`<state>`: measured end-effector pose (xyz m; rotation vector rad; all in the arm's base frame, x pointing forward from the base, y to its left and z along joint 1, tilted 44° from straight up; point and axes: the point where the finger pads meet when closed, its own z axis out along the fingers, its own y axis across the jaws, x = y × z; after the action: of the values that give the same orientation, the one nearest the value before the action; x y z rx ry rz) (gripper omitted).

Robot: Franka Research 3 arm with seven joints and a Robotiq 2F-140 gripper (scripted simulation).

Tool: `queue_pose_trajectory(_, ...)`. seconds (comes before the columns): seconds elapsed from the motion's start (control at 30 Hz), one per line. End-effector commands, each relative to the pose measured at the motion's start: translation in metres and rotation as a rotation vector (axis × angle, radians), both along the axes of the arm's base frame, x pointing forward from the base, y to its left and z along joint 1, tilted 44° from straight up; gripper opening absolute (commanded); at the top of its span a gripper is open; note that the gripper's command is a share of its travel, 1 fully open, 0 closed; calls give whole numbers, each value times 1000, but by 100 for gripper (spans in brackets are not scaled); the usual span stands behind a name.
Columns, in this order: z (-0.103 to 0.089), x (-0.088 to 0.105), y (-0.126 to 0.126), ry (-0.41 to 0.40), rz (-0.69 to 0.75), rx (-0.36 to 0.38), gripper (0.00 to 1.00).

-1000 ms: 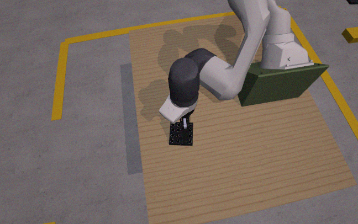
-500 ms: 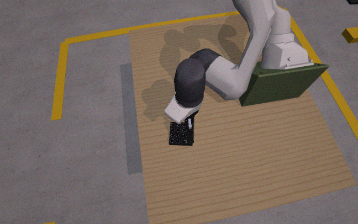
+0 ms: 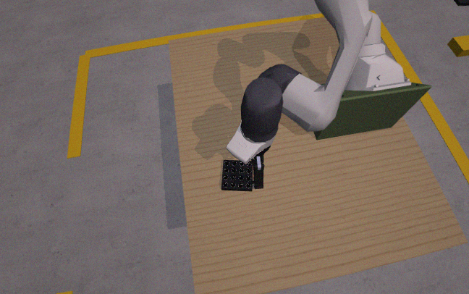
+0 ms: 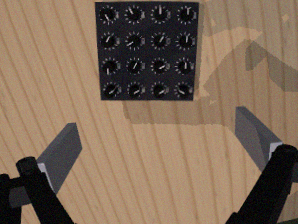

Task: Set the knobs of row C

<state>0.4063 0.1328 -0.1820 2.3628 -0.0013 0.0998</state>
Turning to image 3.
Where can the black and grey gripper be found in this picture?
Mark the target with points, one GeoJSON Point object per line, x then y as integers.
{"type": "Point", "coordinates": [258, 168]}

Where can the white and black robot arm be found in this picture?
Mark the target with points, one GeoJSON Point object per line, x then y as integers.
{"type": "Point", "coordinates": [311, 105]}

